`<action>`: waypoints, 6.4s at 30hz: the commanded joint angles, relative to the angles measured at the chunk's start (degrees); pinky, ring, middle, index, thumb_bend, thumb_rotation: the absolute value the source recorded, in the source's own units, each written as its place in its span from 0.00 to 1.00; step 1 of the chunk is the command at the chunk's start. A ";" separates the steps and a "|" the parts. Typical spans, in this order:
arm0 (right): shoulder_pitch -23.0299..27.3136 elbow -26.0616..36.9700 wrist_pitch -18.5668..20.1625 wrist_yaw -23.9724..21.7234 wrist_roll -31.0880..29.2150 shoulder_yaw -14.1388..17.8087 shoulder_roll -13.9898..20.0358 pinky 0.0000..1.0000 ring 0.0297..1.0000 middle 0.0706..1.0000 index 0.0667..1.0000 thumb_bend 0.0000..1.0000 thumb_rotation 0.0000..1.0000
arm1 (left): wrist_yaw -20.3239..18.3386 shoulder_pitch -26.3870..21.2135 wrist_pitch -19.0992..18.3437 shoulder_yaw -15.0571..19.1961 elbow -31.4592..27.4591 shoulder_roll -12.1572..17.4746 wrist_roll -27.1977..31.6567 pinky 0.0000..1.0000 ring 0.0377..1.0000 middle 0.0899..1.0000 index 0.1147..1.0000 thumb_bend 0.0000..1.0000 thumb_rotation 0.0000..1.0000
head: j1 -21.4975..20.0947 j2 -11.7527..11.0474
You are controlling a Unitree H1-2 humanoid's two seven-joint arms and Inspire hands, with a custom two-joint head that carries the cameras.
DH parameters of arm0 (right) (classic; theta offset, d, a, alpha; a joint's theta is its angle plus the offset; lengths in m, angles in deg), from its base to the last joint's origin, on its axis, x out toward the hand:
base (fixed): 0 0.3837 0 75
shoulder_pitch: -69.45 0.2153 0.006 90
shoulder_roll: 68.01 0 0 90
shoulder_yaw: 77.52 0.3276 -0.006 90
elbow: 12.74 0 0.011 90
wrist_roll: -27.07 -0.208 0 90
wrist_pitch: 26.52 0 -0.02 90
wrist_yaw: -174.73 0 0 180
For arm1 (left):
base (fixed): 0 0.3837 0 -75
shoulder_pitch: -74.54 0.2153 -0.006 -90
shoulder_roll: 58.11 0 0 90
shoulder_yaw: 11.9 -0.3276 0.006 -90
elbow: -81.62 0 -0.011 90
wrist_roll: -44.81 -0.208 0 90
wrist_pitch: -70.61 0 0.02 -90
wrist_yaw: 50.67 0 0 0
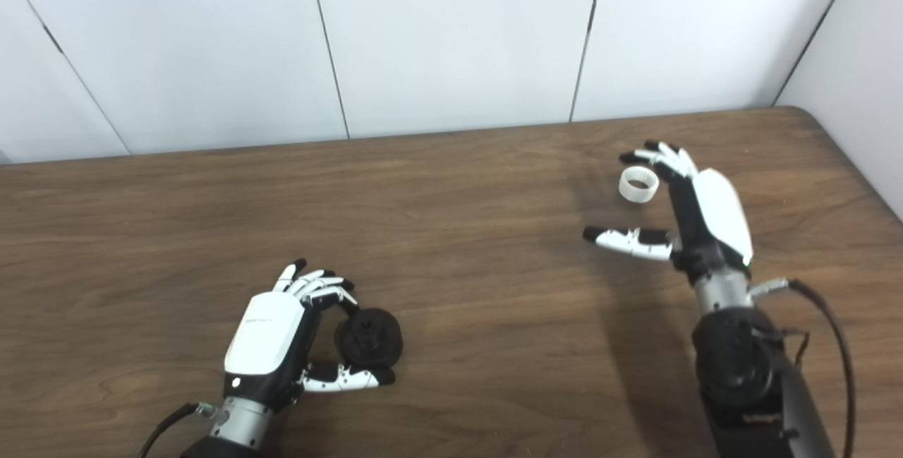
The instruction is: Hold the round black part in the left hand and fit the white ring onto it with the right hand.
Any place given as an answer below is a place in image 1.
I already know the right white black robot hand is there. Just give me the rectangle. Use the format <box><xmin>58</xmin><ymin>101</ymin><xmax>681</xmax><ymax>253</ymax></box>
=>
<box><xmin>583</xmin><ymin>140</ymin><xmax>754</xmax><ymax>286</ymax></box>

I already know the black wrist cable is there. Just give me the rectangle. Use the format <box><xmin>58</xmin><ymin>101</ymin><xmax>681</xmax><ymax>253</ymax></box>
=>
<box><xmin>138</xmin><ymin>402</ymin><xmax>228</xmax><ymax>458</ymax></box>
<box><xmin>749</xmin><ymin>277</ymin><xmax>856</xmax><ymax>458</ymax></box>

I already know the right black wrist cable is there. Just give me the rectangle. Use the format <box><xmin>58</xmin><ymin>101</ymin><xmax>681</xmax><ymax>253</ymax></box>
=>
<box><xmin>749</xmin><ymin>277</ymin><xmax>856</xmax><ymax>458</ymax></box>

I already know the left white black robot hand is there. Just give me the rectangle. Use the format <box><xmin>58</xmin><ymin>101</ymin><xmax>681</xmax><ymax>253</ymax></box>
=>
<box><xmin>223</xmin><ymin>258</ymin><xmax>396</xmax><ymax>413</ymax></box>

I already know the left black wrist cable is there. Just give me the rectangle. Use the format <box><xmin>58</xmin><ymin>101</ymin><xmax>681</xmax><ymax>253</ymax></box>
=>
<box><xmin>138</xmin><ymin>402</ymin><xmax>228</xmax><ymax>458</ymax></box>

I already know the round black part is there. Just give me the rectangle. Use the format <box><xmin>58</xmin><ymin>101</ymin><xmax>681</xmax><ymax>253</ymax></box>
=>
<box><xmin>334</xmin><ymin>308</ymin><xmax>404</xmax><ymax>368</ymax></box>

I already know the white ring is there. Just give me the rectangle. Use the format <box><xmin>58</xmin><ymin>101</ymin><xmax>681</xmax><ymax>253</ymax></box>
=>
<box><xmin>619</xmin><ymin>167</ymin><xmax>660</xmax><ymax>203</ymax></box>

